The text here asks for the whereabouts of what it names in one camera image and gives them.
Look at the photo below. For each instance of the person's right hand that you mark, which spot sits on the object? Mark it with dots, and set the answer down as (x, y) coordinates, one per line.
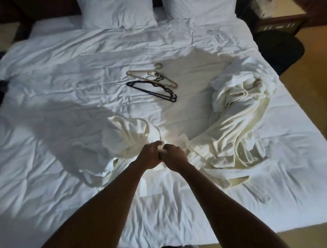
(176, 158)

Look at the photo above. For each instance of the person's left hand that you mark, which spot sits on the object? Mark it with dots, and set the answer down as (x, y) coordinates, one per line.
(148, 157)

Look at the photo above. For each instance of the person's right fingers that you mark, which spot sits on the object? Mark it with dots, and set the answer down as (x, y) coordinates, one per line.
(164, 153)

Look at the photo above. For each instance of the person's left fingers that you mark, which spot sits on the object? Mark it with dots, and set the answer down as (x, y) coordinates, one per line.
(156, 147)

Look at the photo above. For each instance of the white bathrobe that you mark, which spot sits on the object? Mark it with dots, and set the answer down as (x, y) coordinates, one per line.
(122, 143)

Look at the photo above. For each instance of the person's right forearm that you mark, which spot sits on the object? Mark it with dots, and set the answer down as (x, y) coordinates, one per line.
(222, 209)

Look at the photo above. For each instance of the person's left forearm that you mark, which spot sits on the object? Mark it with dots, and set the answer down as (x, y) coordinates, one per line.
(109, 209)

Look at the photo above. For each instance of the dark blue clothes hanger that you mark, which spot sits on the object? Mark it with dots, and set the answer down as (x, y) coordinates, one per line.
(150, 91)

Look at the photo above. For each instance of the beige plastic clothes hanger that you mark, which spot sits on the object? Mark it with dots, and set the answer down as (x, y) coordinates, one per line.
(143, 76)

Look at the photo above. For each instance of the cream bathrobe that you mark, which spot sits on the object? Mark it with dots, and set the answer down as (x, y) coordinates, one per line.
(237, 122)

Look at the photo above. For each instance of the white duvet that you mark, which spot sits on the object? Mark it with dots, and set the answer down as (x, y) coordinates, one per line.
(63, 76)

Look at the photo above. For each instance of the white pillow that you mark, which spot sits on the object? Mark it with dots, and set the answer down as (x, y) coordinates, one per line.
(115, 12)
(199, 7)

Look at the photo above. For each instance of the black chair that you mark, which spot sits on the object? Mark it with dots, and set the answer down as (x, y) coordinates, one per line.
(278, 48)

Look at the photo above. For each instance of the white bed sheet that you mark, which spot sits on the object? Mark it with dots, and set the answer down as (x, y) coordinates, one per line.
(51, 25)

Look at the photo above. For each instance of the wooden nightstand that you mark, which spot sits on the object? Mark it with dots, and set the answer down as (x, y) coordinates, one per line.
(281, 20)

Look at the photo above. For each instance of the dark wooden headboard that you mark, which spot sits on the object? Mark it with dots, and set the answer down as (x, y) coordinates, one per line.
(38, 7)

